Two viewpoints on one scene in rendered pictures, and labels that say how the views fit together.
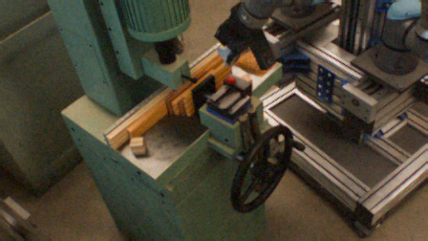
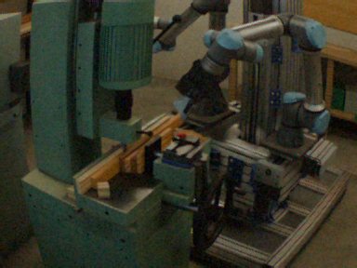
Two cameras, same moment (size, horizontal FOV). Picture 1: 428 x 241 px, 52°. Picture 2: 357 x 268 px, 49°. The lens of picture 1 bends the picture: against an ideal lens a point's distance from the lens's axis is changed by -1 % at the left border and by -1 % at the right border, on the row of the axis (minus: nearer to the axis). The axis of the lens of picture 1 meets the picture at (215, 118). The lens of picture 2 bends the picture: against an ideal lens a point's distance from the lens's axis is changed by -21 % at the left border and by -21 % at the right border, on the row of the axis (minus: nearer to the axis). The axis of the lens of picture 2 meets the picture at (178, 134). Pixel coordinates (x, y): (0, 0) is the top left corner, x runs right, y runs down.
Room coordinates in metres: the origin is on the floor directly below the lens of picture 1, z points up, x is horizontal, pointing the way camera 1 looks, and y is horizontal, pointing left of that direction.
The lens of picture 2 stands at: (-0.34, 0.44, 1.68)
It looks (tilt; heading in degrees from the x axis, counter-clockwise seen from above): 25 degrees down; 340
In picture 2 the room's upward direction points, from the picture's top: 2 degrees clockwise
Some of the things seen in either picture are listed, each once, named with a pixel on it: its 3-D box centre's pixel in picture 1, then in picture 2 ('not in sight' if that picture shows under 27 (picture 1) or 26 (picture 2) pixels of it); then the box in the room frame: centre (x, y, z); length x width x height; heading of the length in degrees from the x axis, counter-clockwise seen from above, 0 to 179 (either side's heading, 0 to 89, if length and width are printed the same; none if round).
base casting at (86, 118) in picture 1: (160, 118); (100, 189); (1.15, 0.20, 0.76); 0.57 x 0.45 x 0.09; 43
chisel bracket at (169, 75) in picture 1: (166, 68); (119, 128); (1.07, 0.12, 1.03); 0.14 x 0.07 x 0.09; 43
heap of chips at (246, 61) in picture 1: (254, 60); (187, 135); (1.19, -0.16, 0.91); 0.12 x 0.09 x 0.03; 43
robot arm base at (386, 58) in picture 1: (397, 50); (291, 131); (1.19, -0.67, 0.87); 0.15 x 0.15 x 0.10
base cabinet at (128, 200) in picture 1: (178, 185); (111, 261); (1.14, 0.20, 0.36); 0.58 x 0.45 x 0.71; 43
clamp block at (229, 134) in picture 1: (231, 116); (181, 169); (0.95, -0.05, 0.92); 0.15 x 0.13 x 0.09; 133
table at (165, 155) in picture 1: (212, 114); (158, 175); (1.01, 0.01, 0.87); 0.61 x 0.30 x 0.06; 133
